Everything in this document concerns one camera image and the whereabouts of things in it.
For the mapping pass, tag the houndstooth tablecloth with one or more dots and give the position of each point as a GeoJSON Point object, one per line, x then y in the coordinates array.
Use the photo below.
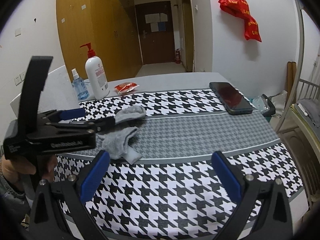
{"type": "Point", "coordinates": [175, 135]}

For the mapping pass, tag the dark brown door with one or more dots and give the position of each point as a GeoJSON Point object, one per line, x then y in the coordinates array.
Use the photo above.
{"type": "Point", "coordinates": [155, 47]}

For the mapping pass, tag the white wall socket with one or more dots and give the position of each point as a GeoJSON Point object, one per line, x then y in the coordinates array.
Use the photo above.
{"type": "Point", "coordinates": [18, 80]}

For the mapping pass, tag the red fire extinguisher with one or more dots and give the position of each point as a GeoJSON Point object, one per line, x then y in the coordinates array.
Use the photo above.
{"type": "Point", "coordinates": [177, 57]}

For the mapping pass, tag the white red pump bottle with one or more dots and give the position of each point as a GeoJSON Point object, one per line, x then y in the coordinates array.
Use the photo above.
{"type": "Point", "coordinates": [96, 77]}

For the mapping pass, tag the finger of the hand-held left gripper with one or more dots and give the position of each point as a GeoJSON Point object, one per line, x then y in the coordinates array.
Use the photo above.
{"type": "Point", "coordinates": [72, 114]}
{"type": "Point", "coordinates": [105, 125]}

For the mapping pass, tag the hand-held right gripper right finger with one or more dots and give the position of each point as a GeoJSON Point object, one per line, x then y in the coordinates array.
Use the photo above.
{"type": "Point", "coordinates": [226, 177]}

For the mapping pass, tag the light wooden side door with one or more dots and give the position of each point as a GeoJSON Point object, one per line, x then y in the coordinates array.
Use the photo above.
{"type": "Point", "coordinates": [188, 30]}

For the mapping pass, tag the grey sock with light cuff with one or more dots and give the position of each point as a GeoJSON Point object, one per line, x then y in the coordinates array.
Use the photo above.
{"type": "Point", "coordinates": [115, 142]}

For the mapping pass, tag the white paper notice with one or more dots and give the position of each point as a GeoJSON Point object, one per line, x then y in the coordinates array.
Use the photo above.
{"type": "Point", "coordinates": [156, 17]}
{"type": "Point", "coordinates": [163, 17]}
{"type": "Point", "coordinates": [148, 17]}
{"type": "Point", "coordinates": [154, 27]}

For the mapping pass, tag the grey folded bedding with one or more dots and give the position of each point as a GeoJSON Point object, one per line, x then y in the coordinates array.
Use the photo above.
{"type": "Point", "coordinates": [311, 111]}

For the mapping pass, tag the blue paper notice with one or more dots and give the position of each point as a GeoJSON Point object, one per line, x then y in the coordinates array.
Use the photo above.
{"type": "Point", "coordinates": [161, 26]}

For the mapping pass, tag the white plastic bag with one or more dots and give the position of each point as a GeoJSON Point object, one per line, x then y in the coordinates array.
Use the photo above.
{"type": "Point", "coordinates": [280, 96]}

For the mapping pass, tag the wooden wardrobe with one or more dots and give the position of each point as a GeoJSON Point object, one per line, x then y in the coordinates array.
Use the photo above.
{"type": "Point", "coordinates": [100, 30]}

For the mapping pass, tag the black smartphone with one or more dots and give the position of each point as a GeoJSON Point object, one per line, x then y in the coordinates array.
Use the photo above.
{"type": "Point", "coordinates": [230, 97]}

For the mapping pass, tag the white foam box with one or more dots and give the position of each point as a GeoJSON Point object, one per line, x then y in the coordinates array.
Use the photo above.
{"type": "Point", "coordinates": [57, 90]}

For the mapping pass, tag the person's left forearm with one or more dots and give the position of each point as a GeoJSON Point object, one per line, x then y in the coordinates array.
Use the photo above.
{"type": "Point", "coordinates": [7, 195]}

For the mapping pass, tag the person's left hand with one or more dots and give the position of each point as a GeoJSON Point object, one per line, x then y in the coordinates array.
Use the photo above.
{"type": "Point", "coordinates": [12, 170]}

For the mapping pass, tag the red snack packet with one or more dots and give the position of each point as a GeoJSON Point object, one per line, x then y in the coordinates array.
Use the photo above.
{"type": "Point", "coordinates": [125, 88]}

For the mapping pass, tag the red plastic bag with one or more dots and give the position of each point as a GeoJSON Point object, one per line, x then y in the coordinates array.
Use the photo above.
{"type": "Point", "coordinates": [252, 28]}
{"type": "Point", "coordinates": [233, 1]}

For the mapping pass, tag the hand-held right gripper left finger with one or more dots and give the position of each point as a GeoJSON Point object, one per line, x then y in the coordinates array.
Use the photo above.
{"type": "Point", "coordinates": [96, 175]}

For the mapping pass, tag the blue spray bottle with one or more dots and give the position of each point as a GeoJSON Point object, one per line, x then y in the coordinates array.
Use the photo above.
{"type": "Point", "coordinates": [81, 90]}

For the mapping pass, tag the white wall switch plate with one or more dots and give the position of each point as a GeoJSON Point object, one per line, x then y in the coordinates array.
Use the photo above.
{"type": "Point", "coordinates": [18, 32]}

